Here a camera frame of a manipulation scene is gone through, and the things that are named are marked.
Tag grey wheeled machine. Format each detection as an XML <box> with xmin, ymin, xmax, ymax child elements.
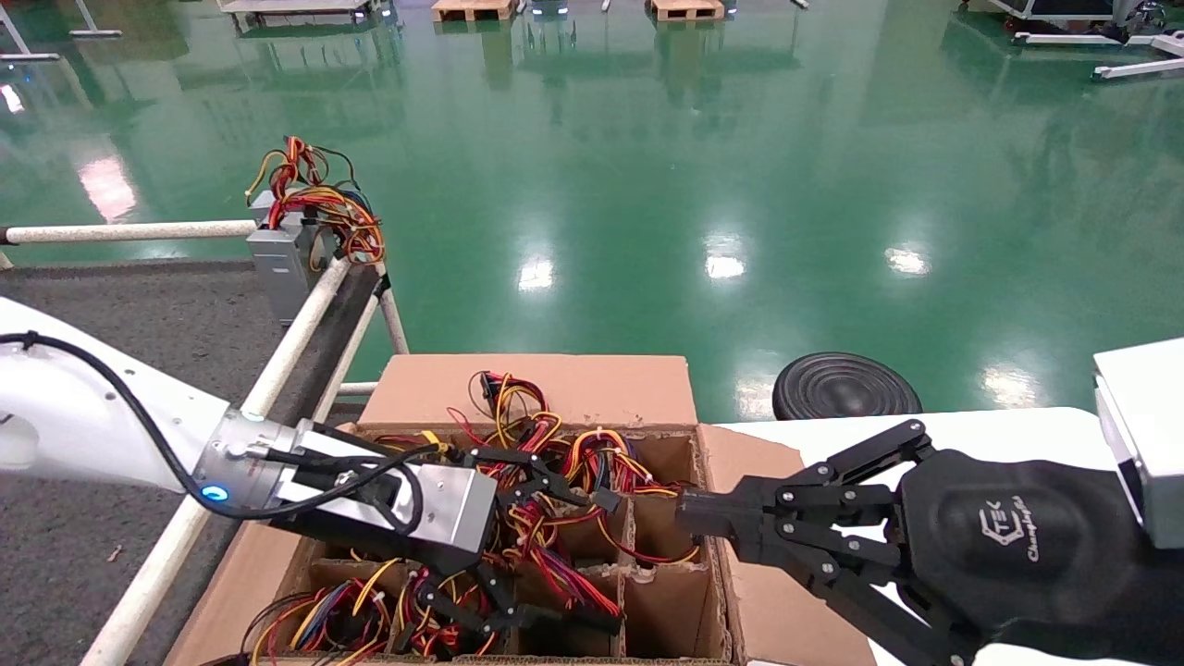
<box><xmin>962</xmin><ymin>0</ymin><xmax>1168</xmax><ymax>38</ymax></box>

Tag grey low platform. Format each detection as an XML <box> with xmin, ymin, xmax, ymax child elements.
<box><xmin>219</xmin><ymin>0</ymin><xmax>382</xmax><ymax>27</ymax></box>

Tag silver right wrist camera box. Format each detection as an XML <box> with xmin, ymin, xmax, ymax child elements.
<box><xmin>1093</xmin><ymin>338</ymin><xmax>1184</xmax><ymax>551</ymax></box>

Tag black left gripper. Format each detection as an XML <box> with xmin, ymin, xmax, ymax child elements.
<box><xmin>270</xmin><ymin>447</ymin><xmax>623</xmax><ymax>639</ymax></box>

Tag wooden pallet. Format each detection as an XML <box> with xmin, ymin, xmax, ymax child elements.
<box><xmin>650</xmin><ymin>0</ymin><xmax>725</xmax><ymax>22</ymax></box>
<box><xmin>432</xmin><ymin>0</ymin><xmax>516</xmax><ymax>22</ymax></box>

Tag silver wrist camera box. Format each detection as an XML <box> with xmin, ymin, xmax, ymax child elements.
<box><xmin>1093</xmin><ymin>338</ymin><xmax>1184</xmax><ymax>551</ymax></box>
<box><xmin>294</xmin><ymin>430</ymin><xmax>500</xmax><ymax>556</ymax></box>

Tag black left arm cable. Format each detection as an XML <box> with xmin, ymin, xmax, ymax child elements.
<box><xmin>0</xmin><ymin>331</ymin><xmax>440</xmax><ymax>524</ymax></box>

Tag black round ribbed disc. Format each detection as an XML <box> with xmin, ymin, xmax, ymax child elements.
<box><xmin>772</xmin><ymin>351</ymin><xmax>923</xmax><ymax>422</ymax></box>

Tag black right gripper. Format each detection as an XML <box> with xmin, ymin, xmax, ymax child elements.
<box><xmin>677</xmin><ymin>419</ymin><xmax>1184</xmax><ymax>666</ymax></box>

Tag white metal frame legs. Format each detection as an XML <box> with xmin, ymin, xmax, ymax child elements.
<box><xmin>1013</xmin><ymin>32</ymin><xmax>1184</xmax><ymax>82</ymax></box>

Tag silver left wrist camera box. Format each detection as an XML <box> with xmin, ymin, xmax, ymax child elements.
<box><xmin>294</xmin><ymin>430</ymin><xmax>500</xmax><ymax>556</ymax></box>

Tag grey metal stand leg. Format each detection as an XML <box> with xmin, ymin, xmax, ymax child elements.
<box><xmin>69</xmin><ymin>0</ymin><xmax>123</xmax><ymax>40</ymax></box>
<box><xmin>0</xmin><ymin>5</ymin><xmax>61</xmax><ymax>63</ymax></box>

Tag cardboard box with dividers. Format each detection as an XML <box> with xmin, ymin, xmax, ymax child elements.
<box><xmin>165</xmin><ymin>354</ymin><xmax>878</xmax><ymax>666</ymax></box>

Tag white pipe table frame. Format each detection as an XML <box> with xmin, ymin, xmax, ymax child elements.
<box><xmin>0</xmin><ymin>219</ymin><xmax>410</xmax><ymax>666</ymax></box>

